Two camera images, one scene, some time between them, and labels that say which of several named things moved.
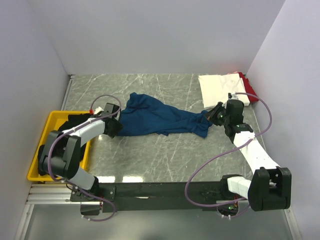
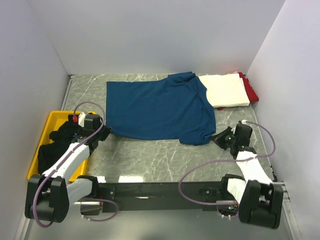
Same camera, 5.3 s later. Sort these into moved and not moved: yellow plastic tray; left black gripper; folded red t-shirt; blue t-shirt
Moved: left black gripper; blue t-shirt
Not moved: folded red t-shirt; yellow plastic tray
